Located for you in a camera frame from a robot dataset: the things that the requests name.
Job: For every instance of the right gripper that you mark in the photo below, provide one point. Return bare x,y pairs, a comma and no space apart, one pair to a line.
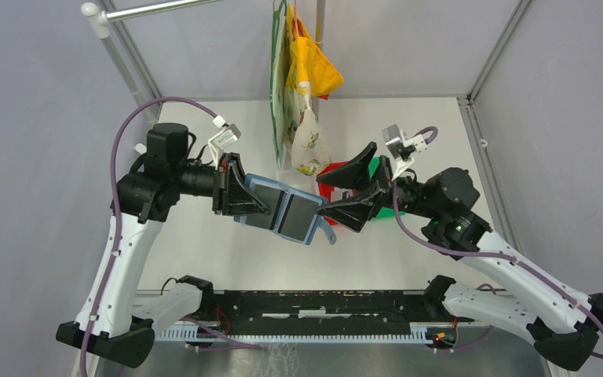
353,213

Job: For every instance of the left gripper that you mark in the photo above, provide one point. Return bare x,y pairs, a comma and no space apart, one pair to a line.
235,199

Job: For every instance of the blue card holder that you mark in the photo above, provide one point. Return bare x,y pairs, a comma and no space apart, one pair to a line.
253,179

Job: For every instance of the black card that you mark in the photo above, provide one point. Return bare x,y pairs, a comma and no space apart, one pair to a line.
293,213

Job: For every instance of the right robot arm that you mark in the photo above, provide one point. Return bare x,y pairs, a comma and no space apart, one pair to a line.
564,325

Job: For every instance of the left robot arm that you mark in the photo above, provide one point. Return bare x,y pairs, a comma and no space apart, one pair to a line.
109,325

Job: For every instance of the red bin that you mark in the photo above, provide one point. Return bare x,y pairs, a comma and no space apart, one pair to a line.
332,193

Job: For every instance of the green bin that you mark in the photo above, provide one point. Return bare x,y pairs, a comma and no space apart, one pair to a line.
380,186

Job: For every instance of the hanging patterned cloth bag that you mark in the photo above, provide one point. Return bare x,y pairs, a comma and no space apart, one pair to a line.
296,132

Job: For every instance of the yellow cloth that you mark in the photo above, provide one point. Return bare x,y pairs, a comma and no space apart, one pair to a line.
310,71

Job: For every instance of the white clothes rack pole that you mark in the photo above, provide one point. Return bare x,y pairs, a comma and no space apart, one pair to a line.
108,24

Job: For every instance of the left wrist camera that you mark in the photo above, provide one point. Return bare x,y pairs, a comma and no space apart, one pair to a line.
227,135

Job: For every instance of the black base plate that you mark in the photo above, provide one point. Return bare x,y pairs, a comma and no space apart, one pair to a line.
320,312

